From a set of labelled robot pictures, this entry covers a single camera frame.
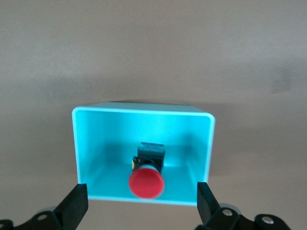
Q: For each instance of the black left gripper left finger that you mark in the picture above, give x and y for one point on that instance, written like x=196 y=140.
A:
x=72 y=206

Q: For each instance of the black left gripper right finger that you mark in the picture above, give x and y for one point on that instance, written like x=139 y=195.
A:
x=211 y=206

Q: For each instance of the red push button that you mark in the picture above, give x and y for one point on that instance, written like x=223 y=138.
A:
x=146 y=182

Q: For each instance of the cyan plastic bin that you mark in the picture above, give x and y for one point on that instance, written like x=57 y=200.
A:
x=100 y=148

